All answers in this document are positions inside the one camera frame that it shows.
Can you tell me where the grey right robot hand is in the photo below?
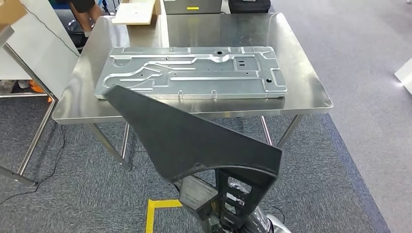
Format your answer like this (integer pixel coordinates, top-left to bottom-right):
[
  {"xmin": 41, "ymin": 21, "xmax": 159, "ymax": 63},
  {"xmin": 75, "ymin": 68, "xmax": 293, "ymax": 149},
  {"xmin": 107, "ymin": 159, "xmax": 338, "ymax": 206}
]
[{"xmin": 225, "ymin": 177, "xmax": 274, "ymax": 233}]

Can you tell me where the black plastic plate frame part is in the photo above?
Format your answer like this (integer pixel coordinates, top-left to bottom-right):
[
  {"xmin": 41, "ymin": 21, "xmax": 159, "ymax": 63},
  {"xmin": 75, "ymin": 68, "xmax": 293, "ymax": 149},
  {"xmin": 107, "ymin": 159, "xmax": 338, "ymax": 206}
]
[{"xmin": 102, "ymin": 85, "xmax": 283, "ymax": 233}]

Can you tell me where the stainless steel workbench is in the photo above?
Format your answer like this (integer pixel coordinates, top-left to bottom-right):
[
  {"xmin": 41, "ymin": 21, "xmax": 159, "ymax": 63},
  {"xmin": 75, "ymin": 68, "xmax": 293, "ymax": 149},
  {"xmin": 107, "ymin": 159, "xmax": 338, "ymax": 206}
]
[{"xmin": 51, "ymin": 12, "xmax": 334, "ymax": 172}]

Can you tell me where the yellow floor tape square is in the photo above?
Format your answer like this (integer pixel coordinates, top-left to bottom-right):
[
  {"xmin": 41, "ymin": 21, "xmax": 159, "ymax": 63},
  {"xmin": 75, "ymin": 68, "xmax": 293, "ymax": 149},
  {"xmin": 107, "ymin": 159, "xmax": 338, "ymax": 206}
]
[{"xmin": 145, "ymin": 199, "xmax": 183, "ymax": 233}]

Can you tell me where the embossed metal plate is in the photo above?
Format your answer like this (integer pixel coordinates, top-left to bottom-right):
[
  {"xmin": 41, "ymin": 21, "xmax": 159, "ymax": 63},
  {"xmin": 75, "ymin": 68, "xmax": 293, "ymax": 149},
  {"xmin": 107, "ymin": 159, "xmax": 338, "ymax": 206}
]
[{"xmin": 94, "ymin": 46, "xmax": 288, "ymax": 100}]

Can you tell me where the white board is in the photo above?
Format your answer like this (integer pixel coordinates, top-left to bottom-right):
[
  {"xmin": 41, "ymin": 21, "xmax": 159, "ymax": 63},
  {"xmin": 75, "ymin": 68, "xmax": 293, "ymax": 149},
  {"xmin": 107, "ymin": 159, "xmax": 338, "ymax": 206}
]
[{"xmin": 394, "ymin": 58, "xmax": 412, "ymax": 96}]

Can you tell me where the black bag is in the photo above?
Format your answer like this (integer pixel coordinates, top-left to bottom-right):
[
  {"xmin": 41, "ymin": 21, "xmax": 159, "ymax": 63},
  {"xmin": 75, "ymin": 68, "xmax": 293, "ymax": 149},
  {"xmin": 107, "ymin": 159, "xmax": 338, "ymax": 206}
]
[{"xmin": 227, "ymin": 0, "xmax": 272, "ymax": 14}]

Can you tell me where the grey metal case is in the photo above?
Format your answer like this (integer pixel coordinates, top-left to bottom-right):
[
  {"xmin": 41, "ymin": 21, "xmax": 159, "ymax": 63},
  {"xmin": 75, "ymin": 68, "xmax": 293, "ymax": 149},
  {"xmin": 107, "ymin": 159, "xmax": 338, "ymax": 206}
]
[{"xmin": 163, "ymin": 0, "xmax": 223, "ymax": 16}]

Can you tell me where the steel side table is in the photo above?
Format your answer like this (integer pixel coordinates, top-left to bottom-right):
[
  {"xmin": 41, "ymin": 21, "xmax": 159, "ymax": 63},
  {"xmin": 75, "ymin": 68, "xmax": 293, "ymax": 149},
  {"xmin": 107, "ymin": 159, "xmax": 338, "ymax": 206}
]
[{"xmin": 0, "ymin": 24, "xmax": 59, "ymax": 188}]

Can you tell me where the shallow wooden box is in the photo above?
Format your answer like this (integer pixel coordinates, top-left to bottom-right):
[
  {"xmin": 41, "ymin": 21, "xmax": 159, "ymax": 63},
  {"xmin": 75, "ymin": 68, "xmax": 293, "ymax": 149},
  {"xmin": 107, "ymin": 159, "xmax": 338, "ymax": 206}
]
[{"xmin": 111, "ymin": 0, "xmax": 162, "ymax": 26}]

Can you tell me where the orange object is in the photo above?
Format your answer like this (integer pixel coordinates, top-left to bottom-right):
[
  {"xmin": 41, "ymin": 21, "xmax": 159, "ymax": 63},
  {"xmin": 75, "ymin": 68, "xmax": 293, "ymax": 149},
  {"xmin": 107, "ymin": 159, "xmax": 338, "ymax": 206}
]
[{"xmin": 29, "ymin": 80, "xmax": 53, "ymax": 103}]

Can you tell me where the black round bin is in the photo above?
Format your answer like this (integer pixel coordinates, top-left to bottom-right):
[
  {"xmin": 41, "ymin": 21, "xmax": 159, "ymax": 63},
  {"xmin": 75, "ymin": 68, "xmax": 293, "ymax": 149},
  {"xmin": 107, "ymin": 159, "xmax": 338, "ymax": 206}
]
[{"xmin": 67, "ymin": 19, "xmax": 88, "ymax": 50}]

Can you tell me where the white panel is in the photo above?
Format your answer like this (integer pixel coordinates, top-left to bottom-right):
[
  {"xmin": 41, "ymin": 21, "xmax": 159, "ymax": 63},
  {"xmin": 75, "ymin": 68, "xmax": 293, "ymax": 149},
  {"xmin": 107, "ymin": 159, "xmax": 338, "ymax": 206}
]
[{"xmin": 0, "ymin": 0, "xmax": 80, "ymax": 100}]

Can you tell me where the person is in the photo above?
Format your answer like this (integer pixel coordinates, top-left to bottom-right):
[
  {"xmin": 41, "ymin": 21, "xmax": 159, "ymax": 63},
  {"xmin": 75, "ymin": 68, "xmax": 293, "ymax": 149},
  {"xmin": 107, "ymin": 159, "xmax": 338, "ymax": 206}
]
[{"xmin": 69, "ymin": 0, "xmax": 104, "ymax": 36}]

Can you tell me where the brown cardboard box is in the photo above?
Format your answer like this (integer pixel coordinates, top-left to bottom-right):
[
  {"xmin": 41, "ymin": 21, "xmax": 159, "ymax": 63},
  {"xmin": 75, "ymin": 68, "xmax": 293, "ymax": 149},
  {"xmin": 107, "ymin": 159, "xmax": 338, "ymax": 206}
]
[{"xmin": 0, "ymin": 0, "xmax": 28, "ymax": 26}]

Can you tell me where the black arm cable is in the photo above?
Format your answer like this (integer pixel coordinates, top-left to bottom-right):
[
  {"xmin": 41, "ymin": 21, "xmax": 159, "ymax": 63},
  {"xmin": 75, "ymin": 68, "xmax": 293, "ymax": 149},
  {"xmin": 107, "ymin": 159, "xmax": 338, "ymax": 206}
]
[{"xmin": 272, "ymin": 205, "xmax": 286, "ymax": 224}]

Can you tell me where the thin black floor cable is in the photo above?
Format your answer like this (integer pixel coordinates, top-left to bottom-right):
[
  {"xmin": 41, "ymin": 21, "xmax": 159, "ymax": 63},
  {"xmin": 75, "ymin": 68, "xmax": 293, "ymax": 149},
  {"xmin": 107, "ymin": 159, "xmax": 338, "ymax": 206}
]
[{"xmin": 0, "ymin": 123, "xmax": 67, "ymax": 206}]

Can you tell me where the thin black panel cable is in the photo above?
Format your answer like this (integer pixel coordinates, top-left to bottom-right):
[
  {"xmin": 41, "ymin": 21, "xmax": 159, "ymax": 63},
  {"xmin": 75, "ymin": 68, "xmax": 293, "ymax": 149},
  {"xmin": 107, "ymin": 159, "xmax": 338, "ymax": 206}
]
[{"xmin": 19, "ymin": 1, "xmax": 80, "ymax": 58}]

